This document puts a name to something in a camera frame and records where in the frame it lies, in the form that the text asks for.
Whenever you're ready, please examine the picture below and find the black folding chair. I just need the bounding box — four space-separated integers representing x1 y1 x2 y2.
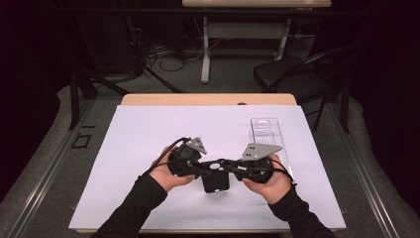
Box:
253 43 365 133

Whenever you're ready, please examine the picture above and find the light wooden table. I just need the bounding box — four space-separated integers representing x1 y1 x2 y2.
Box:
75 92 345 235

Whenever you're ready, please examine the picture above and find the clear plastic packaging box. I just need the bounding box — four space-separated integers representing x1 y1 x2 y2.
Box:
248 117 293 177

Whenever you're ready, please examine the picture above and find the white-legged wooden desk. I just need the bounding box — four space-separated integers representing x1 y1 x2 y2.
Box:
181 0 333 84

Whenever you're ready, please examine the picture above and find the black metal stand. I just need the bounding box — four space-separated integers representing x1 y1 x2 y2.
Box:
67 65 130 131

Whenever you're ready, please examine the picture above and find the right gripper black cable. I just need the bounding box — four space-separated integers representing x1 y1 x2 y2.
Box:
268 155 297 186

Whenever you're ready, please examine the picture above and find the person's left hand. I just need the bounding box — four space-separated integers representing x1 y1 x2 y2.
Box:
150 147 196 193

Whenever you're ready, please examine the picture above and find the metal floor rail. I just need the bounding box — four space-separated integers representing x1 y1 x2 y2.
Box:
328 102 401 238
4 98 97 238

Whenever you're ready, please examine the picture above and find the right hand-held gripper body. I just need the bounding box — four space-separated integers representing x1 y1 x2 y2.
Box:
235 142 284 184

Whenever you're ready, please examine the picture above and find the person's right hand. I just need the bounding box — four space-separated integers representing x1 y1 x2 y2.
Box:
243 157 293 205

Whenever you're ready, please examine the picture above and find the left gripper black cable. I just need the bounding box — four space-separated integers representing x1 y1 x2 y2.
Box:
137 137 192 181

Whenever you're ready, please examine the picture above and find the dark equipment cabinet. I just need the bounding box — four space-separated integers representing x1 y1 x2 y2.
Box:
77 13 147 75

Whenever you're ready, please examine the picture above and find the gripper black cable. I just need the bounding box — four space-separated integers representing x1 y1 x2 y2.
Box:
137 137 192 181
268 155 297 186

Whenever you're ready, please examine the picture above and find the tangle of floor cables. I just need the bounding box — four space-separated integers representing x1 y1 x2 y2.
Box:
145 41 223 73

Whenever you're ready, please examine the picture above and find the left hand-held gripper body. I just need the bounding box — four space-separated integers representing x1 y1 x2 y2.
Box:
167 137 208 178

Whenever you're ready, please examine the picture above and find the white table mat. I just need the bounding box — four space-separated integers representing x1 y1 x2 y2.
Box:
68 104 347 231

